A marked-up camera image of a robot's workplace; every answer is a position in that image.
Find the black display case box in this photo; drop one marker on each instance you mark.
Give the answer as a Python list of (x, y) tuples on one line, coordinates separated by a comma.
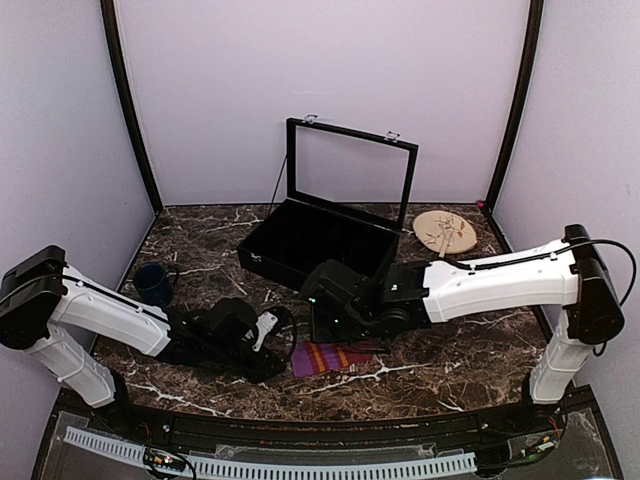
[(347, 193)]

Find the black frame post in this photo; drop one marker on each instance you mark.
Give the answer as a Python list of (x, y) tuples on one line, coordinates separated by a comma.
[(532, 32), (128, 109)]

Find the white slotted cable duct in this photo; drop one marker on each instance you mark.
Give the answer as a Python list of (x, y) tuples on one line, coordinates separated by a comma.
[(246, 463)]

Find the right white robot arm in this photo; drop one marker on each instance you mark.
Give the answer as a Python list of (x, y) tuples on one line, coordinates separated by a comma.
[(568, 272)]

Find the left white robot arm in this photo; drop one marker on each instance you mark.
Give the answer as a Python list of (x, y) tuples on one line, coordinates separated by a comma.
[(43, 295)]

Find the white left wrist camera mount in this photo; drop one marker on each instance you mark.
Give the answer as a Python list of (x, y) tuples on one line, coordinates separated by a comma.
[(263, 326)]

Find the dark blue enamel mug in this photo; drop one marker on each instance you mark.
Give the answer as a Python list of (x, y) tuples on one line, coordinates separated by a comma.
[(155, 284)]

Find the purple orange striped sock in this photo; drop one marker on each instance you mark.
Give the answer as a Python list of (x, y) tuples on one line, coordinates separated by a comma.
[(311, 359)]

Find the black right frame post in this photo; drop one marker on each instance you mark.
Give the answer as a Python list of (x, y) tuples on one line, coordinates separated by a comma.
[(532, 32)]

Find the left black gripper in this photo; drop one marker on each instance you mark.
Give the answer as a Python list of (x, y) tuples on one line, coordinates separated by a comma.
[(258, 372)]

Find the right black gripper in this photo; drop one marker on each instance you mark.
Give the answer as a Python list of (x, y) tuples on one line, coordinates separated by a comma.
[(319, 330)]

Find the black left frame post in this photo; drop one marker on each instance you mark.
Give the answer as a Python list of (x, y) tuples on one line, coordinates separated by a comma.
[(128, 109)]

